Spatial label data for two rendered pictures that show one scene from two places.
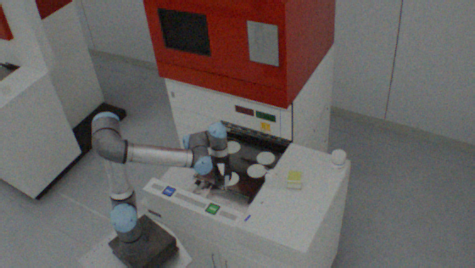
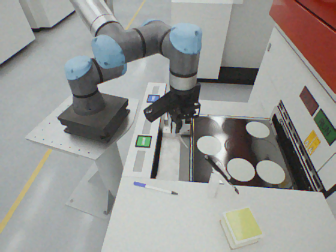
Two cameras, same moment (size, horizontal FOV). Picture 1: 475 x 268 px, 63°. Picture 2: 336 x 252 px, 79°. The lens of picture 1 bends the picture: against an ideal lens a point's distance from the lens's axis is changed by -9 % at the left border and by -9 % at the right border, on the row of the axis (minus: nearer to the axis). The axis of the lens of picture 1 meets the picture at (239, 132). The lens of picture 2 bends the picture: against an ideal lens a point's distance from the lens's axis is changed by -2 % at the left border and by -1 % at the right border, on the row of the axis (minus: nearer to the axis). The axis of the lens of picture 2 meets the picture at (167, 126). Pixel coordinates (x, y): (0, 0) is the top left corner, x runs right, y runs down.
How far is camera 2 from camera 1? 1.55 m
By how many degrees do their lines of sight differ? 45
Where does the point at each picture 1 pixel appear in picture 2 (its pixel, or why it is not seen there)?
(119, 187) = not seen: hidden behind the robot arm
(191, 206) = (140, 122)
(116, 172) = not seen: hidden behind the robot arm
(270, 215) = (154, 215)
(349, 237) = not seen: outside the picture
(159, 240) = (97, 118)
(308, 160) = (309, 239)
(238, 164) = (237, 146)
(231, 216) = (139, 164)
